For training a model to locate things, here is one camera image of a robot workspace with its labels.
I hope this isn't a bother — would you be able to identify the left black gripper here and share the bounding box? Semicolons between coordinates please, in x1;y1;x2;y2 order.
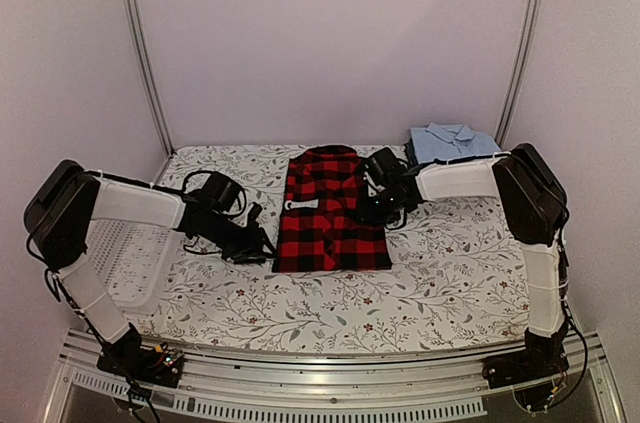
204;212;279;265

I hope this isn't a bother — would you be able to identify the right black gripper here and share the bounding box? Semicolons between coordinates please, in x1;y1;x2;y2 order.
354;189;407;226

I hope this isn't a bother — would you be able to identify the red black plaid shirt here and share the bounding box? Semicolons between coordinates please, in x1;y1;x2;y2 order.
272;145;392;273

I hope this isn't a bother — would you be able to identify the light blue shirt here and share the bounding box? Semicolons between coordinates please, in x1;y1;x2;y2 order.
405;123;501;164

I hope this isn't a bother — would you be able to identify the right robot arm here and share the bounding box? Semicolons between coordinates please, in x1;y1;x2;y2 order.
356;143;573;382

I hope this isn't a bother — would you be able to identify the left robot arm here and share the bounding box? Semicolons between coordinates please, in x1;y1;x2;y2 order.
23;160;276;377

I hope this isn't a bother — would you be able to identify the floral table cloth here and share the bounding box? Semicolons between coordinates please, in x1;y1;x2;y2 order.
123;145;529;354

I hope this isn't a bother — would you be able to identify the white plastic basket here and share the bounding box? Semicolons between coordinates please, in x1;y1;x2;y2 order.
87;219;180;315

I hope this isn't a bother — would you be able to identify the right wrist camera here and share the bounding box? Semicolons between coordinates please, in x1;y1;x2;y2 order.
362;171;385;198

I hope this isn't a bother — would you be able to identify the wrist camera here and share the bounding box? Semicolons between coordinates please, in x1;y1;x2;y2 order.
246;203;263;225
362;171;385;198

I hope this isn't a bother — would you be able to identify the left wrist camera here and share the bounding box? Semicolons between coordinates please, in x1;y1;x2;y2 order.
246;203;263;225

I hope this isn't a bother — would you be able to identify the aluminium front rail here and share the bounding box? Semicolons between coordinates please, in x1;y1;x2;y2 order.
43;330;628;422

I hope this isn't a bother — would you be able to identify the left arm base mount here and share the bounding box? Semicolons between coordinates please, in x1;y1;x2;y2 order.
97;341;184;388

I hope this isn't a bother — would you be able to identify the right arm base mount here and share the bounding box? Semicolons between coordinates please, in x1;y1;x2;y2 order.
482;347;569;413

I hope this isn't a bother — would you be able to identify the right aluminium post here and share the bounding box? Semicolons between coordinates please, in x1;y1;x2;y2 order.
494;0;542;148

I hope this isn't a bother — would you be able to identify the aluminium post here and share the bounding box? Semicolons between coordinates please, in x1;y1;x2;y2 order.
123;0;175;157
494;0;542;148

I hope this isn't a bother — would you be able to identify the left aluminium post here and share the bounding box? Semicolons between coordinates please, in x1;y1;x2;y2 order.
123;0;175;157

